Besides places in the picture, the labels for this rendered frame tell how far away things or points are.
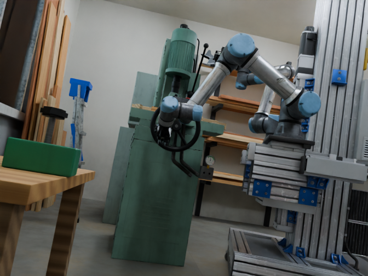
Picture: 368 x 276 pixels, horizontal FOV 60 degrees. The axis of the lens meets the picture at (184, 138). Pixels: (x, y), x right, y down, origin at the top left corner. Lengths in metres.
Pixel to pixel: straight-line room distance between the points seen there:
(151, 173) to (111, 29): 3.12
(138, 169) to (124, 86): 2.68
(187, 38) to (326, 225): 1.41
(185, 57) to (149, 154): 0.69
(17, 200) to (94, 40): 4.40
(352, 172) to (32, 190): 1.44
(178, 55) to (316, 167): 1.14
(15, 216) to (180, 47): 1.88
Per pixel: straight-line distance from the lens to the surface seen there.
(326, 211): 1.94
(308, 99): 1.62
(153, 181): 1.97
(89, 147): 4.45
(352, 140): 2.00
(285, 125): 1.72
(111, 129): 4.44
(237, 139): 4.04
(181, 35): 2.24
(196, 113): 1.46
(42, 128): 3.17
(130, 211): 1.98
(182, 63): 2.17
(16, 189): 0.40
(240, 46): 1.56
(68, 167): 0.57
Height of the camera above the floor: 0.57
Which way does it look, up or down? 6 degrees up
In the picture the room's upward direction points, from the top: 10 degrees clockwise
